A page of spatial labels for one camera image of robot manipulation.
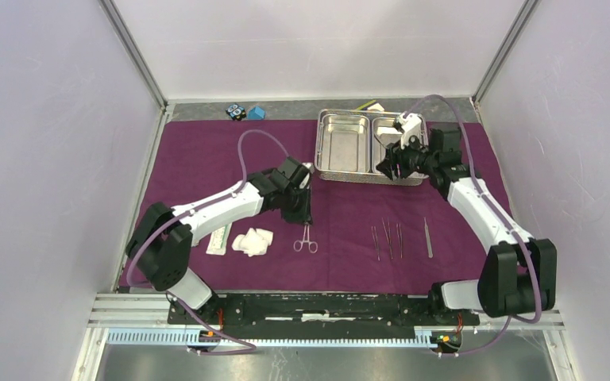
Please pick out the aluminium front frame rail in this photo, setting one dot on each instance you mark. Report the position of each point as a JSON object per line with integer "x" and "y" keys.
{"x": 160, "y": 319}

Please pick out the steel left inner pan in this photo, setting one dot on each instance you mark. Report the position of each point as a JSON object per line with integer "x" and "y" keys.
{"x": 344, "y": 143}

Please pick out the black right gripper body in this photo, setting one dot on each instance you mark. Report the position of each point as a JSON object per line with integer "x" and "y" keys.
{"x": 411, "y": 158}

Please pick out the black blue toy car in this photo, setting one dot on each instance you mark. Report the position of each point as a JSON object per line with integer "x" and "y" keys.
{"x": 236, "y": 112}

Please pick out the metal mesh instrument tray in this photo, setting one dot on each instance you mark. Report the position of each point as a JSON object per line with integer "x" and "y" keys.
{"x": 414, "y": 180}

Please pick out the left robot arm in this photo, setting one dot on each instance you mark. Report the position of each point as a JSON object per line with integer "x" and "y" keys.
{"x": 161, "y": 243}

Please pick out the thin curved steel tweezers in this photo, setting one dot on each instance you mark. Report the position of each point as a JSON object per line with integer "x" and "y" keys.
{"x": 399, "y": 236}

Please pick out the steel pan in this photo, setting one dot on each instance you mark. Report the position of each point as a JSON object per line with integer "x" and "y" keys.
{"x": 382, "y": 134}
{"x": 344, "y": 143}

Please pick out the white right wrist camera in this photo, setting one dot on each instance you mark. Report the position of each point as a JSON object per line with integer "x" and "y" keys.
{"x": 410, "y": 126}

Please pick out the white gauze wad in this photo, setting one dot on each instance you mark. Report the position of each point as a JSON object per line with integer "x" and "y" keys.
{"x": 253, "y": 243}

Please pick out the steel needle holder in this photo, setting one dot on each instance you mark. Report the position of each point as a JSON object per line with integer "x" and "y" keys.
{"x": 388, "y": 236}

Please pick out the aluminium corner frame rail right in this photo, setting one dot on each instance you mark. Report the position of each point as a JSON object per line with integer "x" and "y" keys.
{"x": 519, "y": 23}

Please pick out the aluminium corner frame rail left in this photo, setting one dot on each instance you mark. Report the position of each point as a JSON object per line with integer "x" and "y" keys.
{"x": 119, "y": 25}

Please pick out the aluminium corner frame rail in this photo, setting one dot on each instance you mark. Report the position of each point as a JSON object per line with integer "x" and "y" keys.
{"x": 119, "y": 25}
{"x": 519, "y": 23}

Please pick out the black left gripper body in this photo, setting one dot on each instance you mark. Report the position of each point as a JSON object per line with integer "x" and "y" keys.
{"x": 295, "y": 208}

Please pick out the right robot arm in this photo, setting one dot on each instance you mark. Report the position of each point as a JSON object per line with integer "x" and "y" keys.
{"x": 518, "y": 278}

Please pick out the blue toy block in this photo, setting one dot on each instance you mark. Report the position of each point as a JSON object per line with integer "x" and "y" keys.
{"x": 256, "y": 114}

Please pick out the purple cloth wrap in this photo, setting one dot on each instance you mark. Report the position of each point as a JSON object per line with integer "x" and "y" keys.
{"x": 196, "y": 159}

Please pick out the steel forceps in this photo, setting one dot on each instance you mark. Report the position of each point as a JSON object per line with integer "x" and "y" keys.
{"x": 426, "y": 229}

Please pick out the steel hemostat clamp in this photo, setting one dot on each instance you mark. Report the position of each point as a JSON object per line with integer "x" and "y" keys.
{"x": 305, "y": 242}

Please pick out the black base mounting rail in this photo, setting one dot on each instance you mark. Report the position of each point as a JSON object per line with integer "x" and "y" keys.
{"x": 329, "y": 316}

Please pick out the suture packet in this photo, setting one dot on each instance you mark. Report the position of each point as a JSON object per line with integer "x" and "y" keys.
{"x": 217, "y": 244}

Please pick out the steel right inner pan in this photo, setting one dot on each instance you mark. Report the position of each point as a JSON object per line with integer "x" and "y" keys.
{"x": 382, "y": 134}

